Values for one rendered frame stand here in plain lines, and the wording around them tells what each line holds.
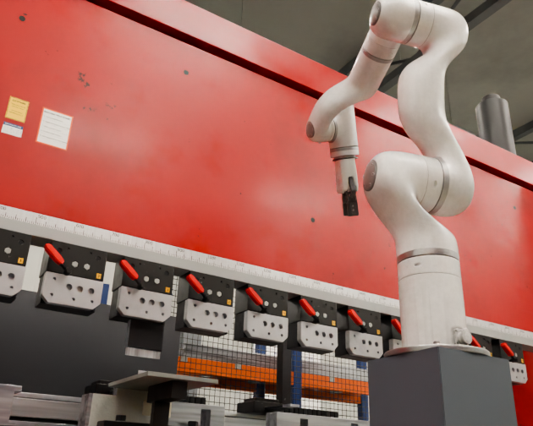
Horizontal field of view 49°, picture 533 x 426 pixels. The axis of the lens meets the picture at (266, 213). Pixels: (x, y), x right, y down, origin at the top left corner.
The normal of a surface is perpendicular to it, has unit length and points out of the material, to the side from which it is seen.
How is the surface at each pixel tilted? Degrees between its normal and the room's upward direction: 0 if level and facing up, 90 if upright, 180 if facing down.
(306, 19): 180
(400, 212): 122
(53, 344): 90
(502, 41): 180
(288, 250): 90
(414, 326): 90
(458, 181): 103
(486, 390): 90
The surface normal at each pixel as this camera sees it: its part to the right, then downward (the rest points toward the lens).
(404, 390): -0.85, -0.24
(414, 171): 0.30, -0.33
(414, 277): -0.62, -0.34
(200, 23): 0.55, -0.33
